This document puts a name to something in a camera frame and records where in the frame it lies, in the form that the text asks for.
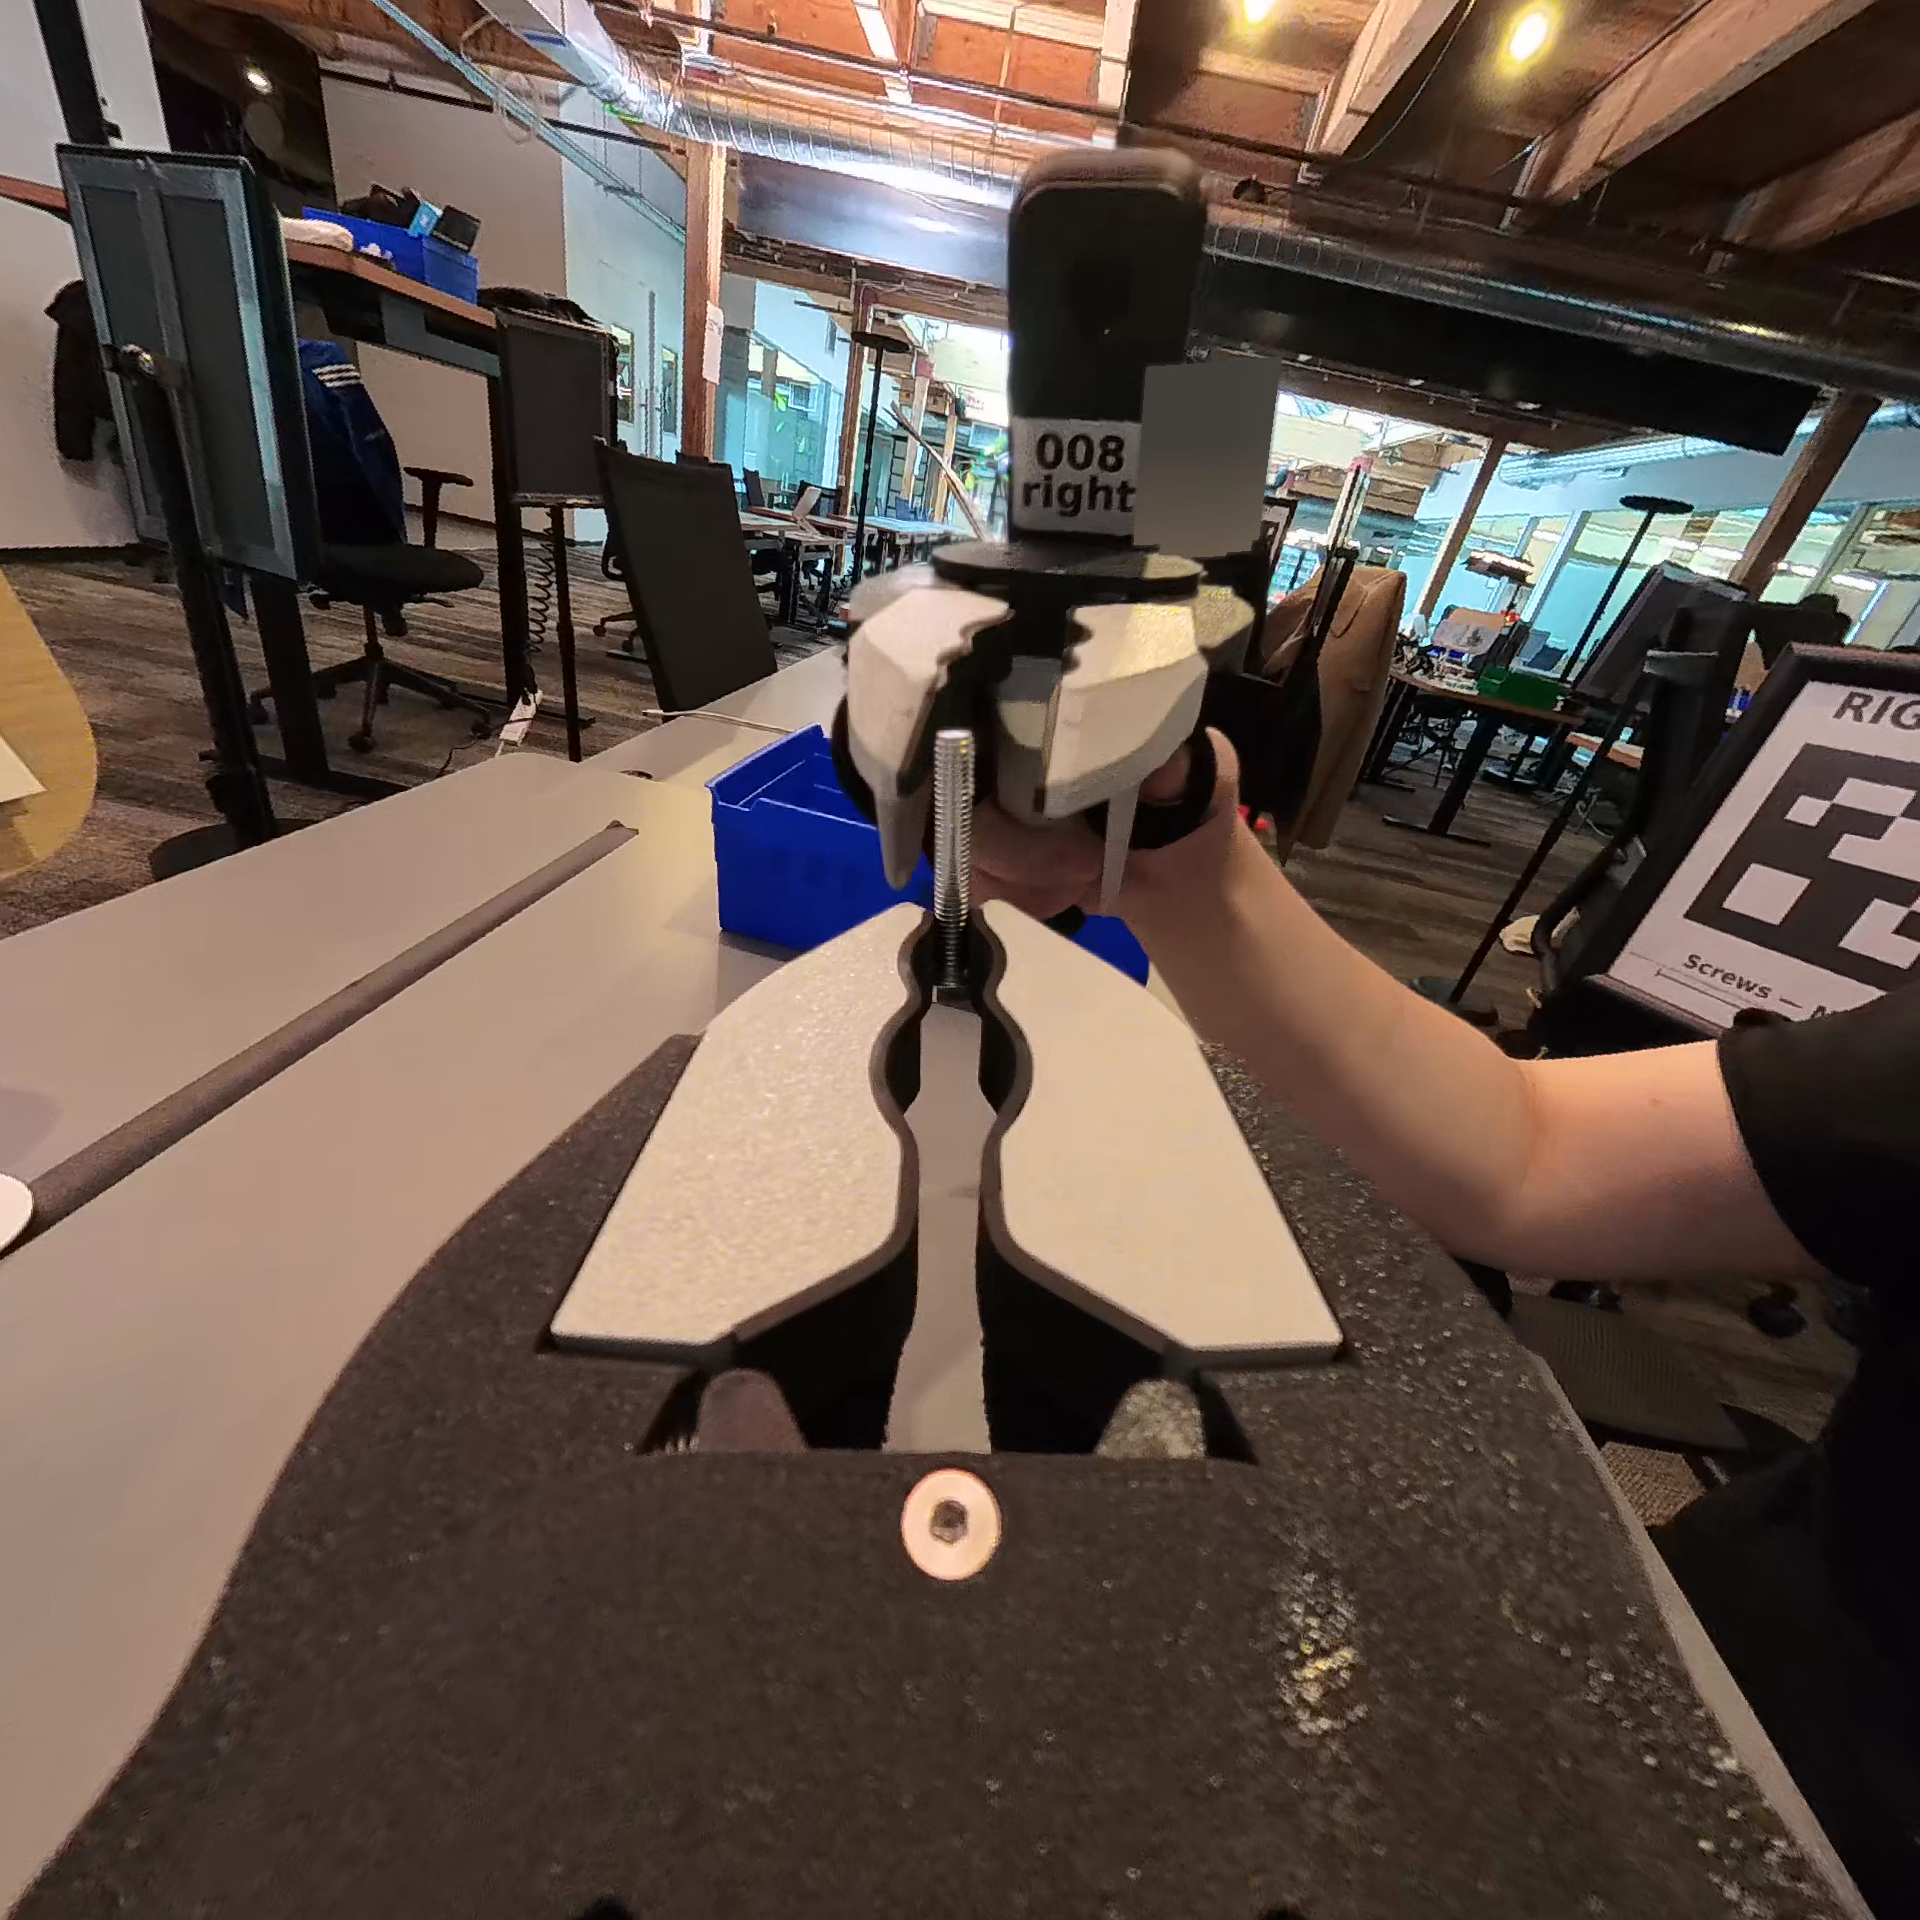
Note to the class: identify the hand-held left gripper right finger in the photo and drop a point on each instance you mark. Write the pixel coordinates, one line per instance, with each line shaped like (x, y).
(1140, 1184)

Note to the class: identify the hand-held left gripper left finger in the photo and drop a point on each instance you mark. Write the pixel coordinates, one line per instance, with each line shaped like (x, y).
(750, 1171)

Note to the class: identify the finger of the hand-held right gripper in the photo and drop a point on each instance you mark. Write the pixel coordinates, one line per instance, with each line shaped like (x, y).
(1133, 704)
(900, 675)

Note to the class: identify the silver bolt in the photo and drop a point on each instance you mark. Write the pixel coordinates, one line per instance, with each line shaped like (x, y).
(955, 841)

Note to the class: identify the blue storage bin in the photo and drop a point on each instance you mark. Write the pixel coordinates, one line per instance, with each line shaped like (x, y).
(781, 870)

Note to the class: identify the person's right forearm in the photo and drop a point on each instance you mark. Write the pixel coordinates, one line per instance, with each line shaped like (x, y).
(1425, 1095)

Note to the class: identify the person's right hand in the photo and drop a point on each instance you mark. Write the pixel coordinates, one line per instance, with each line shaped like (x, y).
(1201, 884)

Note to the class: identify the tan coat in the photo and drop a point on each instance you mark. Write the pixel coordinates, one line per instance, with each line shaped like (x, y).
(1351, 675)

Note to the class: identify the black high-back office chair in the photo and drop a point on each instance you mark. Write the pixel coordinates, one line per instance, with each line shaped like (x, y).
(691, 584)

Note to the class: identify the small monitor on floor stand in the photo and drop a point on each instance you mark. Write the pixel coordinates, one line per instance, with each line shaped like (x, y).
(555, 404)

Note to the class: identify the black desk monitor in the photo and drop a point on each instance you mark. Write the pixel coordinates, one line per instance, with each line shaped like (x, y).
(1664, 645)

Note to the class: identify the black floor lamp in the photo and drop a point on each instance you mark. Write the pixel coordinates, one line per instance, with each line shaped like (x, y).
(1655, 506)

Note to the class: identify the blue jacket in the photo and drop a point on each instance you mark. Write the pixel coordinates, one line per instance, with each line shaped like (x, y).
(353, 450)

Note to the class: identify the blue bin on desk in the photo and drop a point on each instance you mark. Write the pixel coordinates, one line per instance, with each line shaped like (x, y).
(451, 270)

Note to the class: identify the wooden standing desk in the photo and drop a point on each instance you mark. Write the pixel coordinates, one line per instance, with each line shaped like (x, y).
(390, 293)

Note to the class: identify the framed marker sign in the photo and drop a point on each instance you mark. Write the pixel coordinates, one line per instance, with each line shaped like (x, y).
(1800, 870)

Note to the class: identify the white round disc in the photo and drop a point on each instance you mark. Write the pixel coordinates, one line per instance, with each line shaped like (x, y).
(13, 1213)

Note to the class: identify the large monitor on floor stand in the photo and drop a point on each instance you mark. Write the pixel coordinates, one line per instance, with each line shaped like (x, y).
(181, 331)

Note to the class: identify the round wooden table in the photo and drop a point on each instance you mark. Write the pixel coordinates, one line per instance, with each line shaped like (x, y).
(45, 720)

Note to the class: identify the black hanging jacket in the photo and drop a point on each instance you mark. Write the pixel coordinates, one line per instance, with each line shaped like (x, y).
(79, 374)

